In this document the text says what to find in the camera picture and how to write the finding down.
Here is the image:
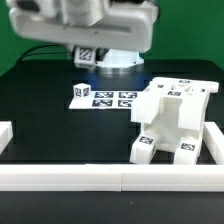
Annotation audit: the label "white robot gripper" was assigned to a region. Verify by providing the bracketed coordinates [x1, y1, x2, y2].
[6, 0, 159, 52]

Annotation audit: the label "small white tagged cube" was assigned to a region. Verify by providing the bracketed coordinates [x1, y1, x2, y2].
[74, 46, 96, 70]

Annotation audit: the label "white tagged bar part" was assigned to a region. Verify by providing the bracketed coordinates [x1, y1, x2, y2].
[131, 91, 165, 124]

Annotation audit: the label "white chair seat part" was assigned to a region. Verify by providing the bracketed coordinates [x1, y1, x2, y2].
[139, 97, 207, 153]

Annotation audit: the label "white long chair back part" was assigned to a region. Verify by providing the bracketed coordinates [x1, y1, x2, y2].
[141, 77, 219, 100]

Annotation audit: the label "rear white tagged cube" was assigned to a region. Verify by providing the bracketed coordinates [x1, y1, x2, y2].
[73, 83, 91, 99]

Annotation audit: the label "paper sheet with tags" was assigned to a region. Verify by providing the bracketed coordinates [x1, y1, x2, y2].
[69, 91, 141, 110]

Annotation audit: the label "white left fence block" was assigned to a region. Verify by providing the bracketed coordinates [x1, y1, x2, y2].
[0, 121, 13, 154]

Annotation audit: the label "black cables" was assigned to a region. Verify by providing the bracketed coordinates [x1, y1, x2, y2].
[16, 43, 73, 64]

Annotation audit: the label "white front fence rail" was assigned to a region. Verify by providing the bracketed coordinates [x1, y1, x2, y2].
[0, 164, 224, 192]

